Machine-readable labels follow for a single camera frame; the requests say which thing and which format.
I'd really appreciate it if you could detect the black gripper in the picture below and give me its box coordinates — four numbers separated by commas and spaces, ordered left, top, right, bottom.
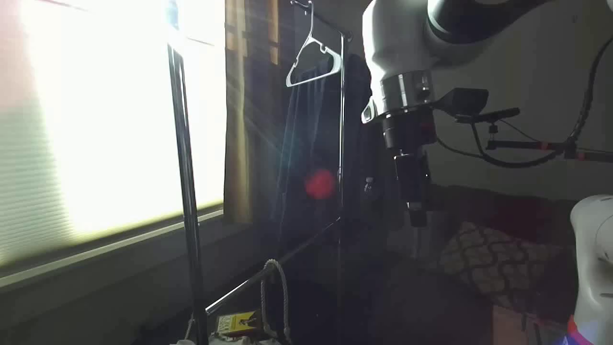
380, 106, 440, 229

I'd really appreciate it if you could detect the white clothes hanger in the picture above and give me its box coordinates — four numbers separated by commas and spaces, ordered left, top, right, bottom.
284, 0, 342, 91

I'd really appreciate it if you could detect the metal rack rod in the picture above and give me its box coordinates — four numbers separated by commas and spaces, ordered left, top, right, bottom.
204, 215, 346, 317

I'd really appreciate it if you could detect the thin metal rack pole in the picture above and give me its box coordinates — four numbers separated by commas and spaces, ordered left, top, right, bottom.
336, 33, 349, 303

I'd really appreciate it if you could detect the dark couch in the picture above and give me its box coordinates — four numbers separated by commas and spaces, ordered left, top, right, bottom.
382, 183, 581, 323

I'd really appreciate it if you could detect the dark hanging garment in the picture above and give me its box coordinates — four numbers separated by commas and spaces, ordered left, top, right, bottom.
275, 56, 392, 257

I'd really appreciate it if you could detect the patterned throw pillow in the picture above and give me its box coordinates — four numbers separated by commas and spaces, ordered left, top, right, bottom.
438, 221, 564, 313

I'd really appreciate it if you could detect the white looped tube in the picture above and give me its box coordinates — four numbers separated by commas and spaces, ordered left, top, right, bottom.
258, 257, 294, 344

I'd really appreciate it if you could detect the tan curtain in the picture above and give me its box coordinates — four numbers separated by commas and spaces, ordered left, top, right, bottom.
225, 0, 282, 227

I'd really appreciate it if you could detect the yellow box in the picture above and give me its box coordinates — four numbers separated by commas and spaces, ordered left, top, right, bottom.
217, 311, 265, 338

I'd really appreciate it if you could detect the thick black rack pole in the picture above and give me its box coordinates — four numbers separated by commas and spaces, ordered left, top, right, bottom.
167, 45, 212, 345

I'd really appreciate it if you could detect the bright window blind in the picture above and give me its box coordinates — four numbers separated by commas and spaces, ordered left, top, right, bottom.
0, 0, 229, 269

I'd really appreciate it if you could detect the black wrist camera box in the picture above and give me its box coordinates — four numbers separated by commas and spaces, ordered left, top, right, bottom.
432, 87, 491, 119

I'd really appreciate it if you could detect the black bar camera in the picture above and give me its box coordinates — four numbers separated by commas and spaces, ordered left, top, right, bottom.
455, 106, 524, 127

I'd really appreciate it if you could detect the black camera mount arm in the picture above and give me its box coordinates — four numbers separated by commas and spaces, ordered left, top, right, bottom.
485, 121, 613, 163

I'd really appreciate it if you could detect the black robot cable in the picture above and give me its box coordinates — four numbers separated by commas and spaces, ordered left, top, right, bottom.
436, 35, 613, 171

